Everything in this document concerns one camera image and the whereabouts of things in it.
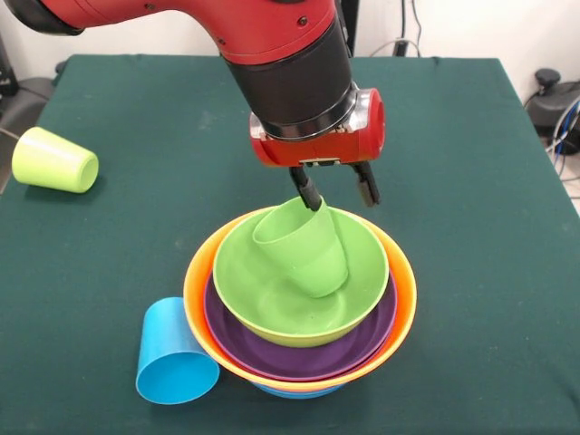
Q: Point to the yellow-green cup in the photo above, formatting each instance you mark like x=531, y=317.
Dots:
x=50, y=161

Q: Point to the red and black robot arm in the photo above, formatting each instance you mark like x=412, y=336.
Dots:
x=281, y=68

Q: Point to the black equipment box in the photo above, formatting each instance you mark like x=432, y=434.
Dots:
x=6, y=72

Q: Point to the green bowl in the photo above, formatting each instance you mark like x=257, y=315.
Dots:
x=254, y=294

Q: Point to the grey pedestal foot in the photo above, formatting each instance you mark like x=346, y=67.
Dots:
x=27, y=99
x=550, y=97

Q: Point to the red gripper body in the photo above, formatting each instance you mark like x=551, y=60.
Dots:
x=317, y=147

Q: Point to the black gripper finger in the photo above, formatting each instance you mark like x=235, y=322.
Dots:
x=368, y=188
x=308, y=190

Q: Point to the orange bowl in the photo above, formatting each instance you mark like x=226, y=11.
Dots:
x=405, y=281
x=308, y=387

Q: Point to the blue cup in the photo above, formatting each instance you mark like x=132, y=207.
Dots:
x=167, y=344

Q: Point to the dark green table cloth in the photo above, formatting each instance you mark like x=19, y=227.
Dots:
x=68, y=272

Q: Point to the green cup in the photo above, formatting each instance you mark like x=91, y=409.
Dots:
x=294, y=231
x=324, y=281

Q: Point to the blue bowl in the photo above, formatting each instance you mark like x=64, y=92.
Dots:
x=294, y=395

